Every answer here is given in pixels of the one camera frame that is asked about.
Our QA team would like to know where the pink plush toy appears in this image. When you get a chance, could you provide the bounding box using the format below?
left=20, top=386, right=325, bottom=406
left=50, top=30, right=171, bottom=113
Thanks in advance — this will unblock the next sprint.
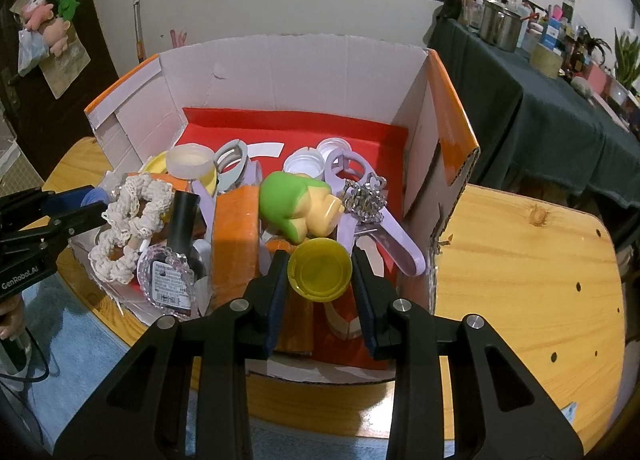
left=42, top=20, right=76, bottom=58
left=22, top=0, right=55, bottom=30

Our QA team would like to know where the white bottle cap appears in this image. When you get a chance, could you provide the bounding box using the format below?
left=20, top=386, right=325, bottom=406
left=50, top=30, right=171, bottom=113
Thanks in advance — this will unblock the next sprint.
left=316, top=137, right=355, bottom=157
left=283, top=147, right=328, bottom=181

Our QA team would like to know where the orange sponge block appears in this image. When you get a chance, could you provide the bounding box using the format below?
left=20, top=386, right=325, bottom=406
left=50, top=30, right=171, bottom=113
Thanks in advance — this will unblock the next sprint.
left=210, top=185, right=266, bottom=311

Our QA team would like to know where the pale blue plastic bag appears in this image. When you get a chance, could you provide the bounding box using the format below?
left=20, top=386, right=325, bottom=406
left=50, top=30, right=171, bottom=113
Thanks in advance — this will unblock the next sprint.
left=17, top=28, right=53, bottom=76

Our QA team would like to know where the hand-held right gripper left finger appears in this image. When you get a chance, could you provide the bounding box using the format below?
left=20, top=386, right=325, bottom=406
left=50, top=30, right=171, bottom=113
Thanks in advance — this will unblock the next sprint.
left=52, top=249, right=292, bottom=460

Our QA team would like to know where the clutter of bottles and boxes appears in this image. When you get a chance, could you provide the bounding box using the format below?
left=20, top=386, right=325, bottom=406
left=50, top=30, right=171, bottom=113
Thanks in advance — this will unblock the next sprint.
left=440, top=0, right=640, bottom=131

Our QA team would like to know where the metal pot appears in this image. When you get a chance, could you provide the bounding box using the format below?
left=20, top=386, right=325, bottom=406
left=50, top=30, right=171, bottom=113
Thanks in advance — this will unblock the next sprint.
left=479, top=0, right=526, bottom=53

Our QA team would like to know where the green and yellow rubber toy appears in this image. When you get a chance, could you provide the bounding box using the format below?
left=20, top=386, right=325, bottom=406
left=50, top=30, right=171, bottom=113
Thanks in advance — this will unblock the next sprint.
left=258, top=171, right=346, bottom=245

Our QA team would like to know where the cream round lid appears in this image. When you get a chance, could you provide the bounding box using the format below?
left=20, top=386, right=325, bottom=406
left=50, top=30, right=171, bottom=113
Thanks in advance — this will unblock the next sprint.
left=165, top=145, right=216, bottom=179

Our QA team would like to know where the orange and white stick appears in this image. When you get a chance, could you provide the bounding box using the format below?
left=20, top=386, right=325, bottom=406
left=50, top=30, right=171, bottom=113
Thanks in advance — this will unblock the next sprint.
left=131, top=0, right=146, bottom=64

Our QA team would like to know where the black capped nail polish bottle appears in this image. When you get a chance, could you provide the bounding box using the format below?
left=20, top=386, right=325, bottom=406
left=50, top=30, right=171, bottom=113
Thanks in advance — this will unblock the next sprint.
left=136, top=190, right=208, bottom=315

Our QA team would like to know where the silver crown hair comb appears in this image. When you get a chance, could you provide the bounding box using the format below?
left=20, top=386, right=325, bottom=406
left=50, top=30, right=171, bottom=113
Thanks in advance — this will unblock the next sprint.
left=341, top=174, right=390, bottom=228

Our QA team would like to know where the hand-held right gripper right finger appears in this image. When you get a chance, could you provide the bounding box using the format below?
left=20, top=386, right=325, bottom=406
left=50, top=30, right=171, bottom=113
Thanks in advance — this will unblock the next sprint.
left=350, top=246, right=586, bottom=460

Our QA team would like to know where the red paper lining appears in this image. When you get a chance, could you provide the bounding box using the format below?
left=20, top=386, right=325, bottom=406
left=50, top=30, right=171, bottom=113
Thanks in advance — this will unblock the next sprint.
left=172, top=107, right=411, bottom=371

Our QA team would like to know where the brown paper sheet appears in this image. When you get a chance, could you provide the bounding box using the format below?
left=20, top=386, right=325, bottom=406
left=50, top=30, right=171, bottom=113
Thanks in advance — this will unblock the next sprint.
left=39, top=32, right=92, bottom=100

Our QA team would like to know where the dark wooden door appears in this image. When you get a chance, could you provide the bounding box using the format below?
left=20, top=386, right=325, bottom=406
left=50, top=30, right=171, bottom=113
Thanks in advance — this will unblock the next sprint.
left=0, top=0, right=123, bottom=175

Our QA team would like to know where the grey eyelash curler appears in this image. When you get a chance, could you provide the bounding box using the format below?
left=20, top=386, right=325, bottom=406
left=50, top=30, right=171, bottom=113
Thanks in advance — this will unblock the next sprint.
left=211, top=139, right=263, bottom=195

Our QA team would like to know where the potted green plant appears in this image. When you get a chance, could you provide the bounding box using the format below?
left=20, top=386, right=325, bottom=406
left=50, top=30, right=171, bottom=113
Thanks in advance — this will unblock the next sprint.
left=612, top=27, right=640, bottom=90

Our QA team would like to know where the cream lace scrunchie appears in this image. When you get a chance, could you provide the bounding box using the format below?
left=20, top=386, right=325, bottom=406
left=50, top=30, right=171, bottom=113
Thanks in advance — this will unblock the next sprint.
left=88, top=172, right=176, bottom=285

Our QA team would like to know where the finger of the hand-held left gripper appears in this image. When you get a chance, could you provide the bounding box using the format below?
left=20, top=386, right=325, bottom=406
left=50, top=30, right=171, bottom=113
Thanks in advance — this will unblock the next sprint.
left=0, top=203, right=110, bottom=261
left=0, top=186, right=108, bottom=233

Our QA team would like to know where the dark green covered table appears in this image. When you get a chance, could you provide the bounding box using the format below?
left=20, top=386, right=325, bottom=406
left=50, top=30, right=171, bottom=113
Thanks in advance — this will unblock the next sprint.
left=427, top=17, right=640, bottom=211

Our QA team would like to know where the orange cardboard box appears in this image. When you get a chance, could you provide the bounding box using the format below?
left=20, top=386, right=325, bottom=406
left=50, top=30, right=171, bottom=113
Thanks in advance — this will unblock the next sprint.
left=70, top=34, right=482, bottom=386

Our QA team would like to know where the person's left hand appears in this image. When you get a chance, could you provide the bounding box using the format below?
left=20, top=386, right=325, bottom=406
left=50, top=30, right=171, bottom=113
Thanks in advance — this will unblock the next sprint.
left=0, top=297, right=26, bottom=341

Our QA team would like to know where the lilac eyelash curler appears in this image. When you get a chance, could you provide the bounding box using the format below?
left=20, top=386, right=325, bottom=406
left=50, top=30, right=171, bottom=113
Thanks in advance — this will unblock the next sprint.
left=322, top=150, right=430, bottom=277

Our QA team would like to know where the yellow bottle cap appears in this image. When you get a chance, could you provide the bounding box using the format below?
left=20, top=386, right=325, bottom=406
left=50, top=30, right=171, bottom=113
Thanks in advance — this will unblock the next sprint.
left=287, top=238, right=354, bottom=301

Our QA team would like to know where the yellow round lid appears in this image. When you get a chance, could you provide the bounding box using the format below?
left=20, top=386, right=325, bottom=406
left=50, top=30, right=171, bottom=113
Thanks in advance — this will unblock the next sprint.
left=139, top=151, right=173, bottom=175

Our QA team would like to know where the black cable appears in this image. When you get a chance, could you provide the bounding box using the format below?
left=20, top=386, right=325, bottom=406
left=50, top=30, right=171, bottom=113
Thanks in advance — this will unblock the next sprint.
left=0, top=335, right=51, bottom=383

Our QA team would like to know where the blue towel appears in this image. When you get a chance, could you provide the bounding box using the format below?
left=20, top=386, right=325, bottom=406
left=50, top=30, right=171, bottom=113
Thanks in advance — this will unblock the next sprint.
left=20, top=275, right=401, bottom=460

